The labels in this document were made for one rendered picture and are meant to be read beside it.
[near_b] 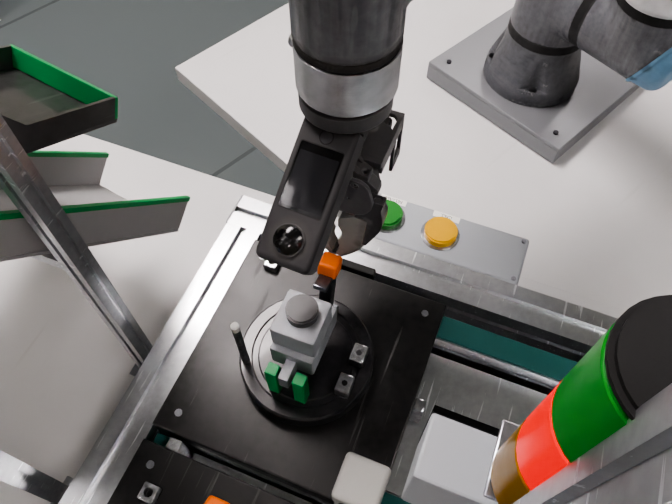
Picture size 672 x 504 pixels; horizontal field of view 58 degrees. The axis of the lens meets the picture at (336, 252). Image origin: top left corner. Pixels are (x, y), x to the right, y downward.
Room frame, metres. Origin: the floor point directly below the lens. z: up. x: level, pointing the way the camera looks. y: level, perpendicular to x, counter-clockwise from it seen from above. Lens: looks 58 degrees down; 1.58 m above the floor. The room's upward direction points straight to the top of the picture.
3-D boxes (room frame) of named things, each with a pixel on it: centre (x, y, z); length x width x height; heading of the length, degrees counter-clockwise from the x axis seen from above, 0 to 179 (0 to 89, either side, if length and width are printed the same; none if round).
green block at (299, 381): (0.19, 0.03, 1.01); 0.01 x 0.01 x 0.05; 68
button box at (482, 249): (0.41, -0.13, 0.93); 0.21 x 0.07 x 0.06; 68
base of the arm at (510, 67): (0.77, -0.32, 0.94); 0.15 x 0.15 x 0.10
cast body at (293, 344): (0.23, 0.03, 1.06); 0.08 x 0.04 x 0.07; 158
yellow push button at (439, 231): (0.41, -0.13, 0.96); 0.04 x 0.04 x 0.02
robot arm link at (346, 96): (0.34, 0.00, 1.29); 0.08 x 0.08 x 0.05
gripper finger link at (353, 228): (0.33, -0.02, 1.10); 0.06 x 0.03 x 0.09; 158
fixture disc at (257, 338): (0.24, 0.03, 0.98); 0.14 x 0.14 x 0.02
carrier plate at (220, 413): (0.24, 0.03, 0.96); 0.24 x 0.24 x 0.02; 68
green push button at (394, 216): (0.43, -0.06, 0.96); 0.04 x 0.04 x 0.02
